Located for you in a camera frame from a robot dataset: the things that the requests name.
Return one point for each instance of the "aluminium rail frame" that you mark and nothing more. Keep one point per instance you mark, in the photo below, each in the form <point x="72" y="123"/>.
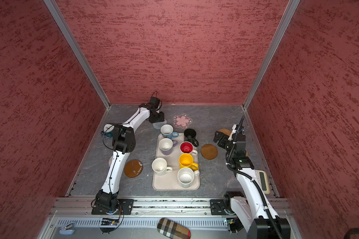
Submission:
<point x="192" y="213"/>

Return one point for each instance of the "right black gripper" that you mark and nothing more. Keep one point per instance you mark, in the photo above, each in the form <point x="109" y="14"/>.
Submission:
<point x="224" y="138"/>

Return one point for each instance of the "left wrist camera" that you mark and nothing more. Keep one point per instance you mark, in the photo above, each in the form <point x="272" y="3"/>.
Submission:
<point x="155" y="102"/>

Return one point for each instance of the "plaid glasses case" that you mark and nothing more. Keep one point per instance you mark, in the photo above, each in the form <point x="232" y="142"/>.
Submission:
<point x="173" y="230"/>

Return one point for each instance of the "white patterned round coaster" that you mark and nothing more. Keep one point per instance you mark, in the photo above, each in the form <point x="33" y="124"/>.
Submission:
<point x="110" y="161"/>

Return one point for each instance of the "beige serving tray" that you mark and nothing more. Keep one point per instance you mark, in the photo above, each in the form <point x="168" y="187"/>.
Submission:
<point x="169" y="181"/>

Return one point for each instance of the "black mug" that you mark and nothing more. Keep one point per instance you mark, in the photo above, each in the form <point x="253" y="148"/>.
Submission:
<point x="190" y="136"/>

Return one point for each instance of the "small stapler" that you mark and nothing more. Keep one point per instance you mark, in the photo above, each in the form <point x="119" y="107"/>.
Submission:
<point x="67" y="229"/>

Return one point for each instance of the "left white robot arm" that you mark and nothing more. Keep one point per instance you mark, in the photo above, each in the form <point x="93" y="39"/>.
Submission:
<point x="123" y="143"/>

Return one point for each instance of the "white mug front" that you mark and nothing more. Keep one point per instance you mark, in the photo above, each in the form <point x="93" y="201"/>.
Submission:
<point x="186" y="177"/>

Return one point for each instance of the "brown wooden coaster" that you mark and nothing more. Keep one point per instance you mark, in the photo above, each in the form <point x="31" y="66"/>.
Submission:
<point x="209" y="151"/>

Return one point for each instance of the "yellow mug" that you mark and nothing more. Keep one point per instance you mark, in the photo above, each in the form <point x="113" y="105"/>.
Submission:
<point x="186" y="161"/>

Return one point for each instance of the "red interior mug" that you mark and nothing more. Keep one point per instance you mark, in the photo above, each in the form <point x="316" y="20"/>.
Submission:
<point x="187" y="147"/>

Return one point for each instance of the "white mug left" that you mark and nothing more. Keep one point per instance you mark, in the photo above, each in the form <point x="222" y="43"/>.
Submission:
<point x="160" y="167"/>

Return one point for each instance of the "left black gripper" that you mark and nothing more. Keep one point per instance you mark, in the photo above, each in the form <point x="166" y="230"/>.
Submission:
<point x="161" y="118"/>

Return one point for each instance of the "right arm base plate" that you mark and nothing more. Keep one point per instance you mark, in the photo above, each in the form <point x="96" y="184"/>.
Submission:
<point x="217" y="207"/>

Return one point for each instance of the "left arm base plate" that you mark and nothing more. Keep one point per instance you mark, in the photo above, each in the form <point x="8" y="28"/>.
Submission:
<point x="122" y="206"/>

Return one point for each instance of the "blue floral mug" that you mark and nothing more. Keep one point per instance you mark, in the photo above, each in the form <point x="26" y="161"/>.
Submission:
<point x="168" y="132"/>

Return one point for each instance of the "lavender mug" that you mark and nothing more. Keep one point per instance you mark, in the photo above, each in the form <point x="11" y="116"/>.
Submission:
<point x="166" y="145"/>

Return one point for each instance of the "white mug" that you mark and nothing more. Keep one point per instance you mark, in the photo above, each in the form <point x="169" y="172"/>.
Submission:
<point x="186" y="177"/>
<point x="160" y="167"/>

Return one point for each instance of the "dark glossy brown coaster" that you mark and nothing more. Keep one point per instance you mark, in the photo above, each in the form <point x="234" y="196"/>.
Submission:
<point x="133" y="168"/>

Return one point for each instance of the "beige calculator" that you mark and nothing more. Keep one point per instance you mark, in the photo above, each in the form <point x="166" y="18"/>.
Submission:
<point x="262" y="179"/>

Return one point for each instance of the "pink flower coaster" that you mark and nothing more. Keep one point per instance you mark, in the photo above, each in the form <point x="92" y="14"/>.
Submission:
<point x="182" y="121"/>

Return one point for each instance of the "grey round coaster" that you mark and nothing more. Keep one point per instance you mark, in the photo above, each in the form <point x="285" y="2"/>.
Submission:
<point x="158" y="125"/>

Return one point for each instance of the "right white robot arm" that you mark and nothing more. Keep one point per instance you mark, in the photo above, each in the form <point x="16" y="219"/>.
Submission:
<point x="251" y="208"/>

